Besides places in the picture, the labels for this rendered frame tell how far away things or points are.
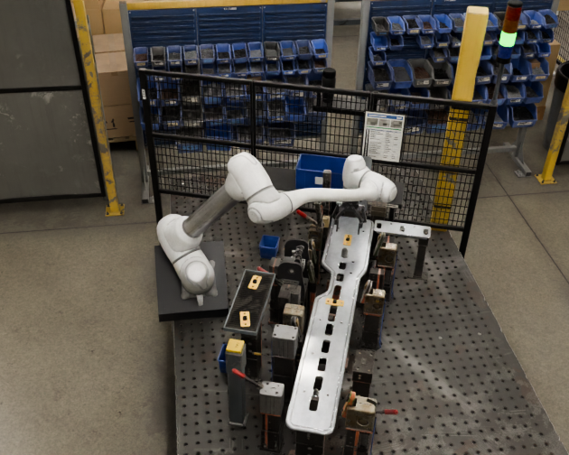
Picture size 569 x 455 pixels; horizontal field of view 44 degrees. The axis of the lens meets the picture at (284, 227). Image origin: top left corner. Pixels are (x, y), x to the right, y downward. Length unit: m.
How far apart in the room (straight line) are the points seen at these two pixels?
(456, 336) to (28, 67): 3.20
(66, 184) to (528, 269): 3.39
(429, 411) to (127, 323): 2.14
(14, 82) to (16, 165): 0.65
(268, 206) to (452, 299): 1.30
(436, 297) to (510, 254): 1.63
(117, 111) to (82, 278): 1.70
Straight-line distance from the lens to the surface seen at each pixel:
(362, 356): 2.98
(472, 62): 3.70
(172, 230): 3.34
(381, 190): 3.21
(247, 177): 2.94
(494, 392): 3.41
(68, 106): 5.13
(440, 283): 3.87
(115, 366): 4.39
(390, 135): 3.86
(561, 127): 5.97
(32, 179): 5.50
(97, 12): 7.27
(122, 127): 6.19
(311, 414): 2.81
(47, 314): 4.81
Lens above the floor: 3.22
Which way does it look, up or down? 37 degrees down
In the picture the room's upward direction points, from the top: 1 degrees clockwise
